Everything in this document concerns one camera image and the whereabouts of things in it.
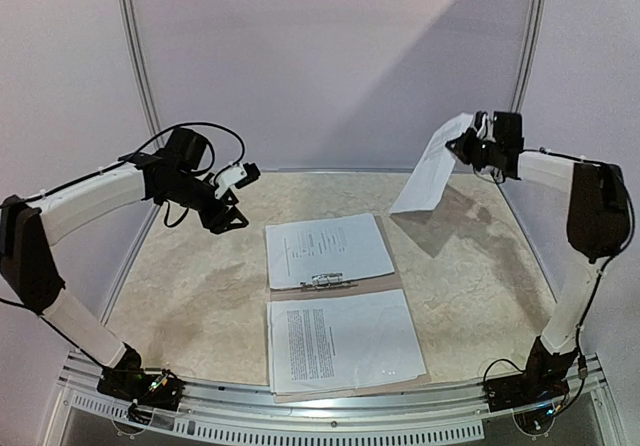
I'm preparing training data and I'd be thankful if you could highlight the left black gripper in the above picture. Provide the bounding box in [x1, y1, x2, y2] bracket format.
[161, 172, 249, 234]

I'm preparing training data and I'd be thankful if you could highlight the translucent brown folder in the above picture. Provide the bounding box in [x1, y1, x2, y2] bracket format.
[265, 213, 431, 401]

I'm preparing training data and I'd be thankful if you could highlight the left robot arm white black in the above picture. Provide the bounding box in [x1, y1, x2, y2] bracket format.
[1, 122, 261, 400]

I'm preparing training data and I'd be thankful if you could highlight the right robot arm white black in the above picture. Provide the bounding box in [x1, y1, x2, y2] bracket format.
[445, 111, 635, 359]

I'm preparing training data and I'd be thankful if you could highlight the metal folder clip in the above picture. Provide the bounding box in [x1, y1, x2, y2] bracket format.
[299, 272, 358, 291]

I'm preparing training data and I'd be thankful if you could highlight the perforated metal strip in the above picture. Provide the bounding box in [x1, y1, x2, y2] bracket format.
[59, 393, 486, 445]

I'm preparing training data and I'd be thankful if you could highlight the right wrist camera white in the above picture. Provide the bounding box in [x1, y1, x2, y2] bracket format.
[472, 111, 495, 142]

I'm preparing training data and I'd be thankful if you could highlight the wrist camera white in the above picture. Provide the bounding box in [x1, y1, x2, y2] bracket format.
[213, 163, 261, 199]
[472, 111, 495, 142]

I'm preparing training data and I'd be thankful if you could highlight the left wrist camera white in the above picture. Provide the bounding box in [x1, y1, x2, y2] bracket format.
[213, 163, 261, 199]

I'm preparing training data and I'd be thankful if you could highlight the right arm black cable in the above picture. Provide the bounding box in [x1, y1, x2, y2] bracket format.
[479, 145, 636, 417]

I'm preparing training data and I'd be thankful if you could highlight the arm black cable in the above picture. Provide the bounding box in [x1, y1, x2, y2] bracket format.
[0, 122, 247, 362]
[479, 145, 636, 417]

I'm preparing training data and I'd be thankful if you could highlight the left aluminium frame post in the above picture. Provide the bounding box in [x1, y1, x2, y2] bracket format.
[101, 0, 164, 324]

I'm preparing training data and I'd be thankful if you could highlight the aluminium frame post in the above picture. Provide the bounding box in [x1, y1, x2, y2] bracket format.
[101, 0, 164, 324]
[509, 0, 545, 113]

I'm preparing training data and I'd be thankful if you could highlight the right aluminium frame post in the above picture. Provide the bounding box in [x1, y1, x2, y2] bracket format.
[509, 0, 545, 113]

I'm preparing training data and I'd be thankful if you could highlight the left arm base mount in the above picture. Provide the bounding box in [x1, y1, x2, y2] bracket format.
[97, 366, 185, 412]

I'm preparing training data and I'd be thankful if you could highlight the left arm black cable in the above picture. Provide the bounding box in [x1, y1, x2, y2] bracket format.
[0, 122, 247, 362]

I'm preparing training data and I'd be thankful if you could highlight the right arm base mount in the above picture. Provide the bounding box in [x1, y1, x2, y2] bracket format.
[482, 356, 589, 417]

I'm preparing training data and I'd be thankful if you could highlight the aluminium front rail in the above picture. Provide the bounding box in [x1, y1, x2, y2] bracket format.
[55, 349, 612, 428]

